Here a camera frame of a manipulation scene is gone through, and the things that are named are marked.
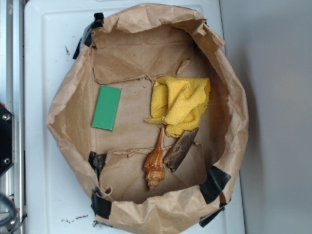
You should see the brown paper bag bin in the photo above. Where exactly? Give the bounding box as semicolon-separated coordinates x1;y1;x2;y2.
46;3;249;234

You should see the black tape inner left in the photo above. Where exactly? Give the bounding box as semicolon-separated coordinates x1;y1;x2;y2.
88;151;107;180

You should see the black metal bracket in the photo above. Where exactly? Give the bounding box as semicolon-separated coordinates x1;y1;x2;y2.
0;102;15;177

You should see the aluminium frame rail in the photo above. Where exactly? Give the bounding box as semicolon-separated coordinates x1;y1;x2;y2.
0;0;27;234

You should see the yellow microfiber cloth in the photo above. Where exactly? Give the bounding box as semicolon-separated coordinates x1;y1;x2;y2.
145;76;211;138

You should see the black tape bottom left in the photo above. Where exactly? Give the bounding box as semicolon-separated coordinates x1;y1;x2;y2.
91;189;112;219

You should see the white plastic tray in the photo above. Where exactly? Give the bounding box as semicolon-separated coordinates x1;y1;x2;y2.
23;0;247;234

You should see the brown wood bark piece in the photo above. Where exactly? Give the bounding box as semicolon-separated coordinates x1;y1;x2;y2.
163;128;199;173

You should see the black tape bottom right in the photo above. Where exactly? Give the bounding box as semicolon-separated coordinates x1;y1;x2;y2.
200;166;231;204

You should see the black tape bottom edge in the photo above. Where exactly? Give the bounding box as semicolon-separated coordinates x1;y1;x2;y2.
199;203;227;228

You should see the black tape top left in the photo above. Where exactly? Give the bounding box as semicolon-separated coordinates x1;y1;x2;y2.
73;12;104;59

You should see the green rectangular block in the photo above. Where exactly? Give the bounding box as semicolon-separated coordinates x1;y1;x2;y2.
92;85;121;131

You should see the orange spiral sea shell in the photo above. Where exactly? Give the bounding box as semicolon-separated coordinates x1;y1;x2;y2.
143;127;166;191

